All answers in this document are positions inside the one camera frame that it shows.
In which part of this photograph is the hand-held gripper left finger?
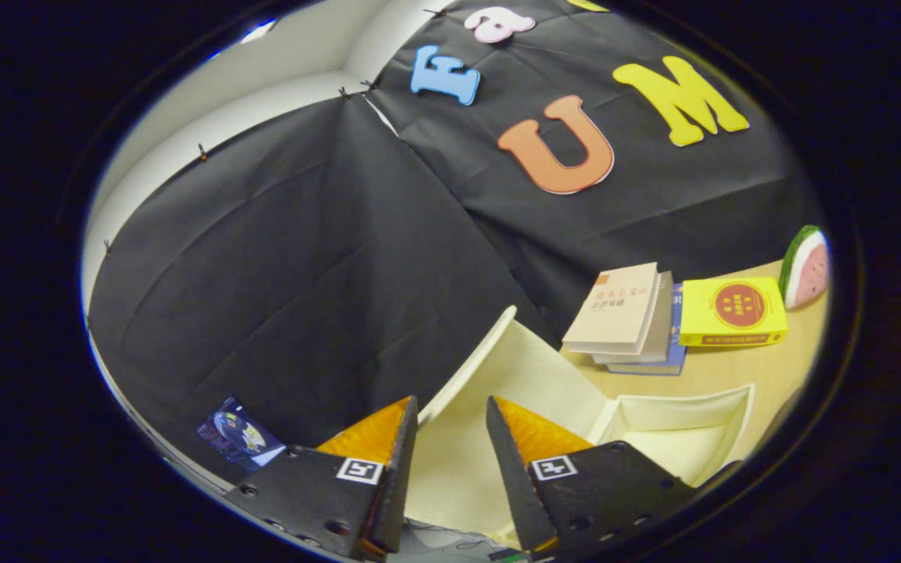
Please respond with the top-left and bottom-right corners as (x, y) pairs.
(224, 395), (420, 562)

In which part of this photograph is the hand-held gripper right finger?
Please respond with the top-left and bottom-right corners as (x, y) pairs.
(486, 396), (698, 562)

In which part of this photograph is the cream fabric storage box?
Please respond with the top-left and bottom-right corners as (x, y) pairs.
(404, 305), (756, 548)

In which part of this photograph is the printed paper leaflet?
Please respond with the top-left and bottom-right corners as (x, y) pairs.
(197, 395), (287, 474)

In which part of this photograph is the beige book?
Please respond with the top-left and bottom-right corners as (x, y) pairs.
(562, 263), (659, 357)

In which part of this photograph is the blue book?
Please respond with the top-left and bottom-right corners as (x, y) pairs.
(607, 283), (687, 377)

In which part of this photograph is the grey book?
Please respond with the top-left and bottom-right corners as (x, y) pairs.
(591, 271), (675, 365)

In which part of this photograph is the black backdrop cloth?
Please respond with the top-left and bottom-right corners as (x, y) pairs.
(87, 0), (819, 486)

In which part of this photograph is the yellow book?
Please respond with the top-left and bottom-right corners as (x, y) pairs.
(678, 277), (788, 347)

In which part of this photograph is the watermelon slice plush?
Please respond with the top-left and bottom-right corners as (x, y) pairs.
(778, 225), (831, 310)

